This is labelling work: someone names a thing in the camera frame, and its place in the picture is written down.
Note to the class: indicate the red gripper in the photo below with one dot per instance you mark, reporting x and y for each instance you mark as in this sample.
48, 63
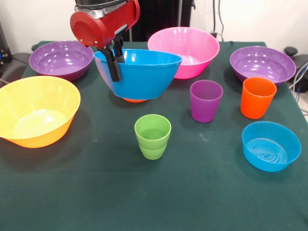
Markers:
89, 30

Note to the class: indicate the deep blue plastic bowl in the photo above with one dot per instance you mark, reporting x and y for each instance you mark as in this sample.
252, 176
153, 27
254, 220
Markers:
144, 79

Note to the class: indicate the orange plastic bowl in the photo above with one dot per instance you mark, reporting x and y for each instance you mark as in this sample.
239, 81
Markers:
134, 100

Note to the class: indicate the purple plastic bowl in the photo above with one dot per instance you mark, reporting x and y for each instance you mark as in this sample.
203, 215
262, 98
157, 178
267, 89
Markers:
60, 71
262, 73

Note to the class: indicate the pink plastic bowl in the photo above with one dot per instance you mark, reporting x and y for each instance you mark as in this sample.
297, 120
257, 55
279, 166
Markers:
195, 48

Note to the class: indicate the green plastic cup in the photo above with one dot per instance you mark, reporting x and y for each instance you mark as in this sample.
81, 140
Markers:
151, 149

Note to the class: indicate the purple plastic cup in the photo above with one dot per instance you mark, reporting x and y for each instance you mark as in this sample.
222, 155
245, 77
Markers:
204, 108

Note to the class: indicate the yellow plastic bowl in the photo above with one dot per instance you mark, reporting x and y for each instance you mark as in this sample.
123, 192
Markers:
36, 125

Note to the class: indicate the black device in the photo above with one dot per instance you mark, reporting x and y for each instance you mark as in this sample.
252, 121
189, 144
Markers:
4, 55

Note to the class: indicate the dark green table cloth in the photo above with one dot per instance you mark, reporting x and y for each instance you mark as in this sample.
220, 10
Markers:
154, 192

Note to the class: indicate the orange plastic cup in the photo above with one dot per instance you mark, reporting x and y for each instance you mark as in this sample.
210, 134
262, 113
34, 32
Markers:
255, 106

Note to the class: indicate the black round knob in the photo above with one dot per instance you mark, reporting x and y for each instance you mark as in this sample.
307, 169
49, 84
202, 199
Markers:
290, 51

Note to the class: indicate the low blue plastic bowl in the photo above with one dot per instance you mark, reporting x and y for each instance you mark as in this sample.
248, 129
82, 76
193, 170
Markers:
264, 162

